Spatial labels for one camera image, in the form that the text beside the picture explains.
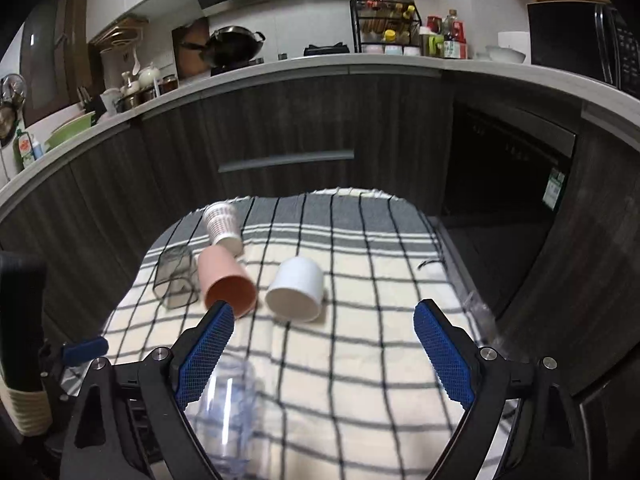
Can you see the yellow lid jar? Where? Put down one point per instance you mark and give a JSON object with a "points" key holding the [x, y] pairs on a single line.
{"points": [[389, 36]]}

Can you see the white patterned cup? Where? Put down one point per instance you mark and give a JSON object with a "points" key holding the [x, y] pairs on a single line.
{"points": [[221, 222]]}

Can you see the red can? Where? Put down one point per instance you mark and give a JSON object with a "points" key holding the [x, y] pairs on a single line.
{"points": [[433, 24]]}

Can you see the smoky transparent cup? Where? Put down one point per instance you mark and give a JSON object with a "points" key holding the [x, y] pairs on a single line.
{"points": [[175, 277]]}

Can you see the white jug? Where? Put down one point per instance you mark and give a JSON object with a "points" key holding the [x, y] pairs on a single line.
{"points": [[112, 67]]}

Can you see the metal pot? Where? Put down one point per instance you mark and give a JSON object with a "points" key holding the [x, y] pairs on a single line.
{"points": [[166, 84]]}

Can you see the pink cup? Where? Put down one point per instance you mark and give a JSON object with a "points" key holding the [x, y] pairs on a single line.
{"points": [[225, 285]]}

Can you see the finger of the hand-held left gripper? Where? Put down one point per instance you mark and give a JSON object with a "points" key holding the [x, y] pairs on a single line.
{"points": [[85, 351]]}

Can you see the white bowl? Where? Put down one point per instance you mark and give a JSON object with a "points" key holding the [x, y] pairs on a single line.
{"points": [[506, 54]]}

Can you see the black stove grate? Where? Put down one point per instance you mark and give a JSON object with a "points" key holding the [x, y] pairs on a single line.
{"points": [[326, 50]]}

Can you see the hanging metal ladles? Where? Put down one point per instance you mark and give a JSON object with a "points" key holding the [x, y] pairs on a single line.
{"points": [[11, 97]]}

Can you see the black microwave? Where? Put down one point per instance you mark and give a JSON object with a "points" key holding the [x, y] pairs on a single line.
{"points": [[575, 40]]}

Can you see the green dish soap bottle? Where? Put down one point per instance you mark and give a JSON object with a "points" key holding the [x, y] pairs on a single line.
{"points": [[25, 149]]}

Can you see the built-in dishwasher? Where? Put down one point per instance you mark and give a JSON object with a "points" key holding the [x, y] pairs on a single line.
{"points": [[505, 160]]}

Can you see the black wok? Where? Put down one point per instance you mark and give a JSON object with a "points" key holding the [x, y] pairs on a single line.
{"points": [[235, 45]]}

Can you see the checked cloth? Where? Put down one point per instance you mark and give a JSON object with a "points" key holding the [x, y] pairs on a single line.
{"points": [[350, 310]]}

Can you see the green basin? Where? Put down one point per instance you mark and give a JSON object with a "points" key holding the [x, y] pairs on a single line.
{"points": [[70, 131]]}

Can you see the black spice rack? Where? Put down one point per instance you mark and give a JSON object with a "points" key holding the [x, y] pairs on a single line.
{"points": [[385, 25]]}

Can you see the clear plastic cup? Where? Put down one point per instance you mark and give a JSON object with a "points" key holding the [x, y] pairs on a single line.
{"points": [[230, 410]]}

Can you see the white teapot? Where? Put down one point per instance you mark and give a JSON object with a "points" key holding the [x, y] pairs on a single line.
{"points": [[148, 76]]}

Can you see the wooden wall shelf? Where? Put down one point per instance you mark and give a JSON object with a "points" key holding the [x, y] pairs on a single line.
{"points": [[119, 30]]}

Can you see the plain white cup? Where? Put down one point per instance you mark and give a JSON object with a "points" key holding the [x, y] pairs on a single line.
{"points": [[296, 290]]}

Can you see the dark cutting board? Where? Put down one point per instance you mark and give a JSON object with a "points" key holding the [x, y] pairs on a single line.
{"points": [[186, 32]]}

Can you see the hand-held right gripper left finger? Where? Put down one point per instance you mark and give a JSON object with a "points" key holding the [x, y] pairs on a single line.
{"points": [[206, 355]]}

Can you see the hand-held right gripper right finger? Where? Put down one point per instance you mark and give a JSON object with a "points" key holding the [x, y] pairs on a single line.
{"points": [[444, 355]]}

